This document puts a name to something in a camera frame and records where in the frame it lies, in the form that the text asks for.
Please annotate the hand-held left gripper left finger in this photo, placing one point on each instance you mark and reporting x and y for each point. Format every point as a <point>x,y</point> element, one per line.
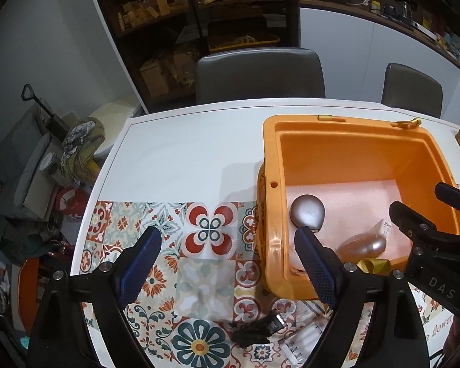
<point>140,272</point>

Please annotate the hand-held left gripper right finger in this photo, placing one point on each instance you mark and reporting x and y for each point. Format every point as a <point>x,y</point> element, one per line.
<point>318,272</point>

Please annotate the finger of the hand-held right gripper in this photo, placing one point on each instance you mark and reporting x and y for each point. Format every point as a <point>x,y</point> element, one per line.
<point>456,198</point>
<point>410,220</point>

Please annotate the white power adapter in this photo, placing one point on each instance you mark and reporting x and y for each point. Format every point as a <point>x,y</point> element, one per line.
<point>383,228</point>

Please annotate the rose gold oval device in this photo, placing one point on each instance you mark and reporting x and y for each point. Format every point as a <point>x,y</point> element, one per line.
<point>362,247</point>

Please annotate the orange plastic crate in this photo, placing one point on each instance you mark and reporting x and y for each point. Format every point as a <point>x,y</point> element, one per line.
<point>349,153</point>

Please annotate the black clip holder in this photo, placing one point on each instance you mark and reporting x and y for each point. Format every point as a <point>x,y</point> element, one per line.
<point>249,333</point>

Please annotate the red round container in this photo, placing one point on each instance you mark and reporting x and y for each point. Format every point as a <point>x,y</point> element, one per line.
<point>71,205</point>

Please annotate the grey padded chair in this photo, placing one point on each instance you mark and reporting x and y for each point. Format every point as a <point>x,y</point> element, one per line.
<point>258,76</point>
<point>412,90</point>

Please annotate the tile pattern tablecloth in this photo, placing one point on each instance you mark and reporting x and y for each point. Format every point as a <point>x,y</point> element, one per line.
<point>176,153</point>

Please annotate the crumpled cloth pile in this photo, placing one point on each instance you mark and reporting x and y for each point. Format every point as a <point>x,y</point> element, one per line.
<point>80,142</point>

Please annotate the grey cushion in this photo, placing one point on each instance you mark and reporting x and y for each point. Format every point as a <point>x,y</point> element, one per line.
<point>19,153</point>

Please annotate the cardboard box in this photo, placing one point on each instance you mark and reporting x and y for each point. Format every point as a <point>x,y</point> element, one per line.
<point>153,78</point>

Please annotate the white low cabinet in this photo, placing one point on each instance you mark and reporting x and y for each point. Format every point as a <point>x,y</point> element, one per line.
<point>349,34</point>

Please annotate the dark wooden shelf unit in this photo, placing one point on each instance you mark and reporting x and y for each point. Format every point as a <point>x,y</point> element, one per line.
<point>193,15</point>

